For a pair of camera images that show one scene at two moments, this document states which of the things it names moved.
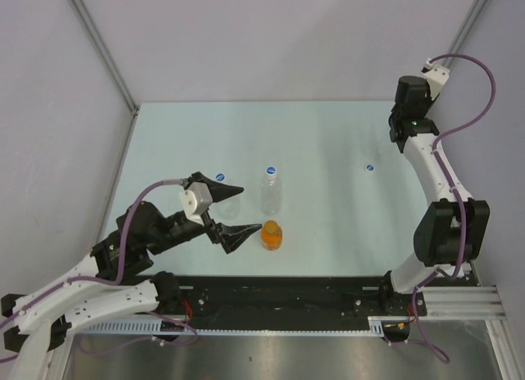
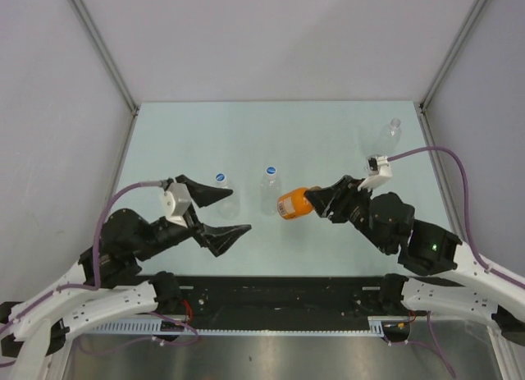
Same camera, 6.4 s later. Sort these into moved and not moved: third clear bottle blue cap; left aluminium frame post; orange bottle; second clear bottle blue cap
Moved: orange bottle
Not moved: left aluminium frame post; third clear bottle blue cap; second clear bottle blue cap
